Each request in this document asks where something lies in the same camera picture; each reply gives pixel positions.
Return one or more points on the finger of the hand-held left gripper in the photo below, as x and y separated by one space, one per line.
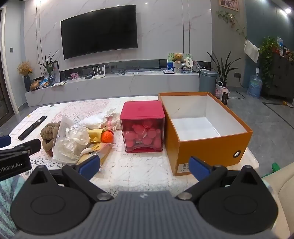
33 144
5 140

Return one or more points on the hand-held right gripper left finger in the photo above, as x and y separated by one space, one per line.
89 166

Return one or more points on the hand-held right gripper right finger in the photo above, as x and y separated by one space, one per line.
199 167

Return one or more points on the orange cardboard box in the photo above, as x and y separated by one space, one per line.
206 151

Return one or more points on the yellow paper packet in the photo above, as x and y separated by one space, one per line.
101 149

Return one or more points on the brown plush toy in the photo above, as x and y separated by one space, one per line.
49 132

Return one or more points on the clear plastic bag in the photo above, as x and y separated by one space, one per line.
66 142

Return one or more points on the orange crocheted ball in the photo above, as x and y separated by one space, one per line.
107 137

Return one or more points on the white cloth bag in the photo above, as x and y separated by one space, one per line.
91 120

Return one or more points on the pink crocheted toy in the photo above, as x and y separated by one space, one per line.
111 124

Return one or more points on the black remote control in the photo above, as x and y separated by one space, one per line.
32 128

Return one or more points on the lace tablecloth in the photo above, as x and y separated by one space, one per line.
137 165

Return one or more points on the brown round bread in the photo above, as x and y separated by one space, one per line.
36 85

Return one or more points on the snack packets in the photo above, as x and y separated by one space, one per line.
44 83

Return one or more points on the dark vase with dried flowers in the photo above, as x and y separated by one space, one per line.
27 82

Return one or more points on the sheets of paper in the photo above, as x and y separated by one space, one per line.
59 84

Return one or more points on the small white heater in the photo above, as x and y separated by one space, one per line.
224 97

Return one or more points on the green toy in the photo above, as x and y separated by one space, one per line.
274 167

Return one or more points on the red plastic box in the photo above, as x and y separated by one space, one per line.
142 110

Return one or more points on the pink woven basket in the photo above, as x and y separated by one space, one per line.
218 90

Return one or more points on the green potted plant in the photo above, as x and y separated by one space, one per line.
49 66

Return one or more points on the pink card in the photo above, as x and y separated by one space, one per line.
74 76

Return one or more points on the white marble tv console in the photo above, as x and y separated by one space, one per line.
114 87

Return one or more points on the grey trash can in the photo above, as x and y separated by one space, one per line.
207 81

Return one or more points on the beige sofa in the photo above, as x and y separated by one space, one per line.
282 195

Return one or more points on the white router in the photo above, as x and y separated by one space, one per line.
98 75

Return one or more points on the blue water jug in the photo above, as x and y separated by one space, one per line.
254 85

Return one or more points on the tall leafy potted plant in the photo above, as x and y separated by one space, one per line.
224 71

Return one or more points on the white ceramic vase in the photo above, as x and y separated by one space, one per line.
178 67

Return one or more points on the white round fan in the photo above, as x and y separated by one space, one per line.
188 62

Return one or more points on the small teddy bear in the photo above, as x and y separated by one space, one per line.
177 58

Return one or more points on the green printed board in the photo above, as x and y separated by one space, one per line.
170 57

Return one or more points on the dark dresser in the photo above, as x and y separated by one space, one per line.
280 75

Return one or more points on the white towel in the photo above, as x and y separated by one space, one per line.
250 50

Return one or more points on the green ivy plant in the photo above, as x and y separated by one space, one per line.
267 52

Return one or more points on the hanging vine plant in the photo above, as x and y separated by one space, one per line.
228 18

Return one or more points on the black wall television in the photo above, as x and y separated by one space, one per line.
98 32

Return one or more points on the framed wall picture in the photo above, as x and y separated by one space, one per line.
228 3

